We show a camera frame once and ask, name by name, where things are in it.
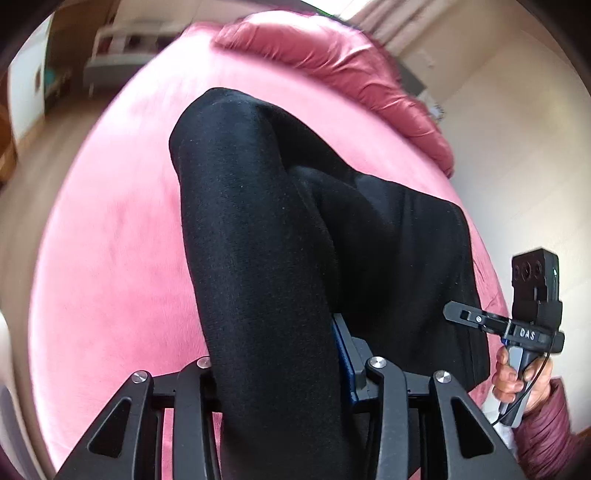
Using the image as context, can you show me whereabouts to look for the dark pink quilt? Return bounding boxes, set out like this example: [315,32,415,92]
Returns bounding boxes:
[212,11,455,178]

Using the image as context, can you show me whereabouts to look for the black pants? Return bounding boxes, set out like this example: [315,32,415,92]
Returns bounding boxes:
[168,88,492,480]

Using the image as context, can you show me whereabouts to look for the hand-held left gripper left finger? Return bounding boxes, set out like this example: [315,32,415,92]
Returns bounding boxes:
[55,355,227,480]

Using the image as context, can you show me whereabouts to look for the person's right forearm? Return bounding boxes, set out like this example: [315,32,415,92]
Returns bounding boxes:
[512,377,574,480]

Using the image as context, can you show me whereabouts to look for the person's right hand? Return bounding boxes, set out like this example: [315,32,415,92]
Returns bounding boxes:
[490,344,555,412]

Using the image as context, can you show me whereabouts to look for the beige curtain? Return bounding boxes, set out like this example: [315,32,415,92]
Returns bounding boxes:
[348,0,419,54]

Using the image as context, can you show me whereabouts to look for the pink bed sheet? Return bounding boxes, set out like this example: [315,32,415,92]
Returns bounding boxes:
[28,23,509,472]

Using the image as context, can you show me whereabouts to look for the white shelf unit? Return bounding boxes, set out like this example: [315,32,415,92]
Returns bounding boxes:
[83,22,185,97]

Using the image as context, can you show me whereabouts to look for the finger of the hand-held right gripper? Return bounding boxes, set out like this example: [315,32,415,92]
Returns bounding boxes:
[442,301,512,339]

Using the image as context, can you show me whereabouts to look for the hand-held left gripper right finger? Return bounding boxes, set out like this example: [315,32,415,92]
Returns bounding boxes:
[331,313,529,480]

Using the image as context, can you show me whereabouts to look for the dark bedside cabinet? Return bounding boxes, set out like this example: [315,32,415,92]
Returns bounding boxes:
[396,59,426,99]

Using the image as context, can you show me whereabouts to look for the thin black cable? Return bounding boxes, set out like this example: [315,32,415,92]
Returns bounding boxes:
[493,342,555,428]

